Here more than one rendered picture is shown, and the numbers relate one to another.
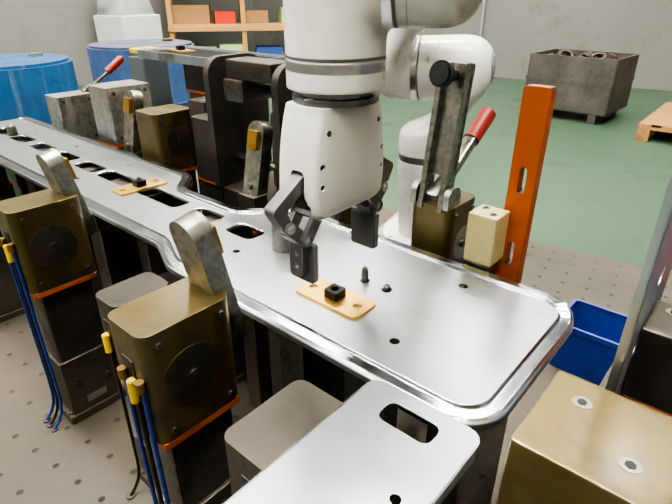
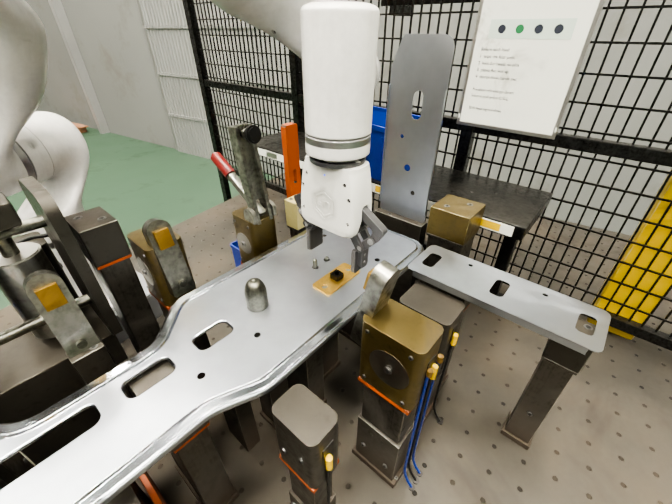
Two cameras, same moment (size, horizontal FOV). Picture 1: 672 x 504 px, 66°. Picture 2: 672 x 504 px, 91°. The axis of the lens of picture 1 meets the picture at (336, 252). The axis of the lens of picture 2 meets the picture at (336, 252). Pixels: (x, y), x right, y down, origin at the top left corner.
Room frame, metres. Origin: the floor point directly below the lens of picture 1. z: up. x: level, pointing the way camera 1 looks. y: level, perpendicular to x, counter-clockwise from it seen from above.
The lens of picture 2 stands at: (0.46, 0.43, 1.35)
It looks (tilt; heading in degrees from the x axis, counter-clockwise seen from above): 34 degrees down; 270
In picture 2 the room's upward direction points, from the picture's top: straight up
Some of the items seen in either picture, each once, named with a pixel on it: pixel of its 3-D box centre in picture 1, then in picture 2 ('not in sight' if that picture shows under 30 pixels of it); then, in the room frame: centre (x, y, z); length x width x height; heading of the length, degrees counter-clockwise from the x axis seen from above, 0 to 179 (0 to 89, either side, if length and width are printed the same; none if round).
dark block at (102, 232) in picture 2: not in sight; (138, 320); (0.81, 0.01, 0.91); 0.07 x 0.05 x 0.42; 139
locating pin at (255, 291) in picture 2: (284, 235); (256, 296); (0.58, 0.06, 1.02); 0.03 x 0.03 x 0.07
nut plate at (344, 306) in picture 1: (334, 293); (336, 276); (0.46, 0.00, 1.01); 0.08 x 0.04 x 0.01; 49
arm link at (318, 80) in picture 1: (337, 74); (336, 143); (0.46, 0.00, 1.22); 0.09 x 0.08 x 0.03; 139
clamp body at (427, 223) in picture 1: (438, 308); (260, 280); (0.63, -0.15, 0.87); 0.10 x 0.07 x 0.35; 139
